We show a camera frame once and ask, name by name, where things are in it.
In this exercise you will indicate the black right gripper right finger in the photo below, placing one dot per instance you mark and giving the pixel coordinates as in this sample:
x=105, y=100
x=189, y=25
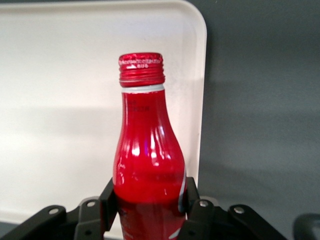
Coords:
x=212, y=220

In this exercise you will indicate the red coke bottle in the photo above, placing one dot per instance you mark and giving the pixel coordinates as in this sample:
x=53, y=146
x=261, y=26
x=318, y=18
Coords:
x=147, y=170

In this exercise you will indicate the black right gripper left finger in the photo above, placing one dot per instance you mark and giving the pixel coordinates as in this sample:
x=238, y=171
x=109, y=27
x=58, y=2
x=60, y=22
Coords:
x=87, y=220

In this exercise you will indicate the beige plastic tray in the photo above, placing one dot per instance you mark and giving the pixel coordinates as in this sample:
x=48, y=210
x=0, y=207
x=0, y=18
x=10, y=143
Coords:
x=62, y=100

